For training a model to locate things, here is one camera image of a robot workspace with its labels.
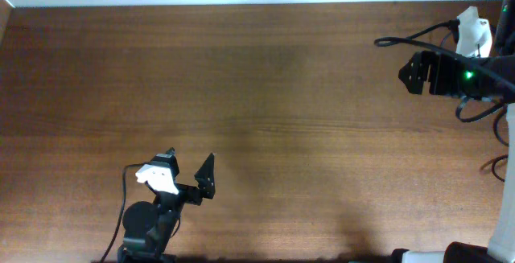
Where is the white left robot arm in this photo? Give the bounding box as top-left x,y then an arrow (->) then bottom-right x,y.
117,148 -> 216,262

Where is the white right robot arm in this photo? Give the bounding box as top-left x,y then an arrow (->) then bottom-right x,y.
374,0 -> 514,262

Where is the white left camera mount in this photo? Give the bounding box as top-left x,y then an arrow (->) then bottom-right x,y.
135,163 -> 179,195

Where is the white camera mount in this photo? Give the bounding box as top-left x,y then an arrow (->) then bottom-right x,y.
135,163 -> 179,195
455,6 -> 492,58

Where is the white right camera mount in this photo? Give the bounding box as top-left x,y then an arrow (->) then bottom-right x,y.
455,6 -> 492,58

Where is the black left camera cable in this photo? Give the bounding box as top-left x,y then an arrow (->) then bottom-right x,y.
98,162 -> 146,263

